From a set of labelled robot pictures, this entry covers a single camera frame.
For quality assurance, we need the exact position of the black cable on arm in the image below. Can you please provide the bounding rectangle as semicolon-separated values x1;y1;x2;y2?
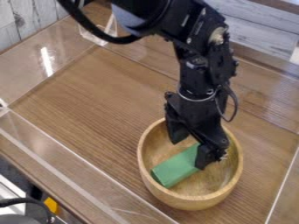
214;84;241;123

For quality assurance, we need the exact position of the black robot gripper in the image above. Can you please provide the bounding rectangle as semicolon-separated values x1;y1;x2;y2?
163;90;231;171

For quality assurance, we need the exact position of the clear acrylic corner bracket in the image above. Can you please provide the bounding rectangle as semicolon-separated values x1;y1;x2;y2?
79;14;118;47

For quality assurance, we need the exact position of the brown wooden bowl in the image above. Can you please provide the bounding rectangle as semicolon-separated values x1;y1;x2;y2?
136;119;245;211

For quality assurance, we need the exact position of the black device bottom left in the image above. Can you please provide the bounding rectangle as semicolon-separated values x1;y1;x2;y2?
0;174;71;224

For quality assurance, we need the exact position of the green rectangular block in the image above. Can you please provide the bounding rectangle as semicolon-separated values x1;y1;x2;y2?
151;143;201;188

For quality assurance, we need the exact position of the yellow button on device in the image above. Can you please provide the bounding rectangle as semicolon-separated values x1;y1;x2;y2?
43;197;60;214

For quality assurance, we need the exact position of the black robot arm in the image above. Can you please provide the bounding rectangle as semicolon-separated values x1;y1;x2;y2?
58;0;239;169

